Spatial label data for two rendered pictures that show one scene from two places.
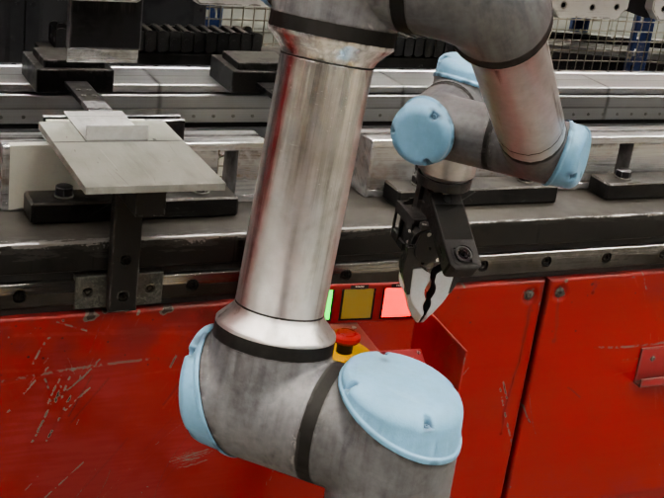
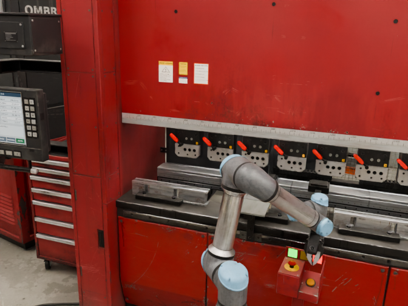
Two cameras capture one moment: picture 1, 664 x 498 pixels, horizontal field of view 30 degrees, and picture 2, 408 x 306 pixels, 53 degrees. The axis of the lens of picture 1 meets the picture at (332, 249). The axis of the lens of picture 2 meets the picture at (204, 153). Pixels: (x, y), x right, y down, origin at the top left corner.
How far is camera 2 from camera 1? 1.05 m
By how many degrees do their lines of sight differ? 43
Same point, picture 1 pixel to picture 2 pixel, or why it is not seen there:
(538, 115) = (293, 214)
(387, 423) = (221, 276)
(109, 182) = not seen: hidden behind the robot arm
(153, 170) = (251, 209)
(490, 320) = (367, 274)
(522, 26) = (260, 193)
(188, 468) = (269, 288)
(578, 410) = not seen: outside the picture
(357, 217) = not seen: hidden behind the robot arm
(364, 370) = (227, 264)
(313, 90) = (224, 199)
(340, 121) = (229, 207)
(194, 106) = (300, 192)
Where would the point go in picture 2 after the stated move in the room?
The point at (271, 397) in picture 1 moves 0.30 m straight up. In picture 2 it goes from (210, 264) to (213, 197)
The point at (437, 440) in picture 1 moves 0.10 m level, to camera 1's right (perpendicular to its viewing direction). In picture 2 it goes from (231, 284) to (251, 297)
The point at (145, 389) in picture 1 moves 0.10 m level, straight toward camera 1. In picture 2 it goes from (257, 263) to (248, 271)
